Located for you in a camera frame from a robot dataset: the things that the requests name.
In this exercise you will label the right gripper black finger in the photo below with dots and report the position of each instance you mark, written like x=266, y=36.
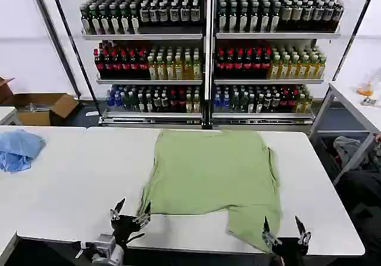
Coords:
x=302, y=228
x=267, y=230

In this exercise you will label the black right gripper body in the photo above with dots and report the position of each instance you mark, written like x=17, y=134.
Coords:
x=290, y=247

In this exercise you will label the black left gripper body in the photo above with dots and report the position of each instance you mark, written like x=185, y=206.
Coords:
x=126, y=225

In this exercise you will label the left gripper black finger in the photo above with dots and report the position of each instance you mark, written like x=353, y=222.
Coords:
x=145, y=214
x=118, y=211

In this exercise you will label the green polo shirt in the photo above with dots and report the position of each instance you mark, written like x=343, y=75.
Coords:
x=208, y=173

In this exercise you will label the black storage bin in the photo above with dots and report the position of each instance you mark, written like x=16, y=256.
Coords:
x=326, y=150

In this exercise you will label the grey crumpled cloth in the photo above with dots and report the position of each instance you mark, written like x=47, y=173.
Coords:
x=348, y=151

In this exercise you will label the white paper scrap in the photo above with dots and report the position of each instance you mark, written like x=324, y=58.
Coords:
x=91, y=114

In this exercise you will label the crumpled blue cloth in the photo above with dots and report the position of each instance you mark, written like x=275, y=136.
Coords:
x=18, y=150

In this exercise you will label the open brown cardboard box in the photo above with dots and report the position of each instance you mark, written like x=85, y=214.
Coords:
x=32, y=111

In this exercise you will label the white side table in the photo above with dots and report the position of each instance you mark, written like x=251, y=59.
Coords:
x=351, y=105

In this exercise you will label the small silver metal item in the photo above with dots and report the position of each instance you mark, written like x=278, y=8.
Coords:
x=368, y=101

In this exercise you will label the small white table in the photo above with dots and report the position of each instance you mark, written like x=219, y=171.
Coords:
x=6, y=114

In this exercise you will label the orange plastic item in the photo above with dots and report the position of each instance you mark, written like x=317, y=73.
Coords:
x=365, y=91

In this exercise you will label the metal shelf with bottles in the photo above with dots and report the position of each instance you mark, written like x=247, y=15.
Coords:
x=268, y=54
x=143, y=54

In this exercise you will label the clear plastic container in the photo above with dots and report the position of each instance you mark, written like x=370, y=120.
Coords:
x=376, y=81

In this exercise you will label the brown cardboard flap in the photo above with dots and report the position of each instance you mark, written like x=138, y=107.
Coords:
x=4, y=87

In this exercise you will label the black diagonal pole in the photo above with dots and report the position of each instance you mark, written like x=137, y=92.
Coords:
x=72, y=40
x=56, y=40
x=356, y=25

